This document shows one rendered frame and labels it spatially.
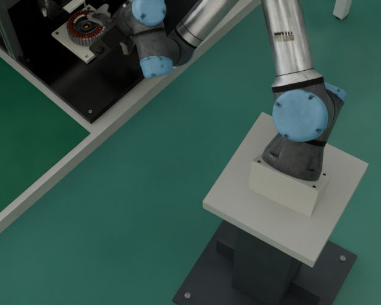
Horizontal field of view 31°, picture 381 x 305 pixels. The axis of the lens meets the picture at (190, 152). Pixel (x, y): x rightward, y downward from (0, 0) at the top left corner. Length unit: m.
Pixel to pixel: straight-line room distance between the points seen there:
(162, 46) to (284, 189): 0.46
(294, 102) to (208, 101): 1.35
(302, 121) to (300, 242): 0.37
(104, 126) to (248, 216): 0.47
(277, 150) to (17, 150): 0.70
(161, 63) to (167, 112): 1.17
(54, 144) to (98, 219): 0.76
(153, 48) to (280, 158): 0.40
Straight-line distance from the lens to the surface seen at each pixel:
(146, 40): 1.66
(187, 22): 1.76
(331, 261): 2.55
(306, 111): 1.52
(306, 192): 1.68
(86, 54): 2.03
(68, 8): 2.01
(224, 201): 1.79
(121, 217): 2.61
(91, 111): 1.93
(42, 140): 1.93
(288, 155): 1.68
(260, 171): 1.70
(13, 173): 1.90
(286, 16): 1.54
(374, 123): 2.86
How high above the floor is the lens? 2.37
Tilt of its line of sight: 60 degrees down
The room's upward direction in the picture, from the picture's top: 2 degrees counter-clockwise
